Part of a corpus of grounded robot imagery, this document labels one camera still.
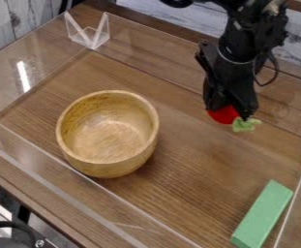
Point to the green foam block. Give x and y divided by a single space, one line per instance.
261 217

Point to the red felt strawberry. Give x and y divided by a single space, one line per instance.
227 116

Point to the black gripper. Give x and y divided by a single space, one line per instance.
228 84

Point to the clear acrylic corner bracket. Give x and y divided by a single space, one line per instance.
88 37

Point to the black table leg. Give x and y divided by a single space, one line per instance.
24 213

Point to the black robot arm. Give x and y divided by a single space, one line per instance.
255 29

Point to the light wooden bowl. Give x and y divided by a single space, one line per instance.
107 133

